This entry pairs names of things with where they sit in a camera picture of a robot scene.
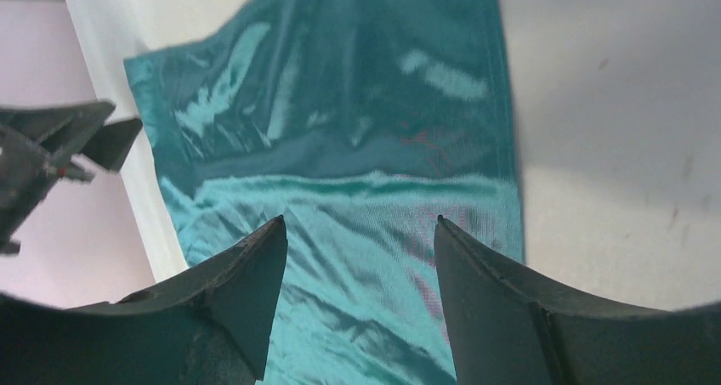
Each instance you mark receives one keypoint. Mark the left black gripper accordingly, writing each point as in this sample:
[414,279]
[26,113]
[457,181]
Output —
[37,146]

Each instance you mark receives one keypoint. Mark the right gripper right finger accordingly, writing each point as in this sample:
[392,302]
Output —
[509,324]

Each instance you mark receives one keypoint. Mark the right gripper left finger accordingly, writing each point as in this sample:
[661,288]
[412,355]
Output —
[210,324]

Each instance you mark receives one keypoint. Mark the teal satin napkin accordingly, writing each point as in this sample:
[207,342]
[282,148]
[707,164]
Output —
[360,122]

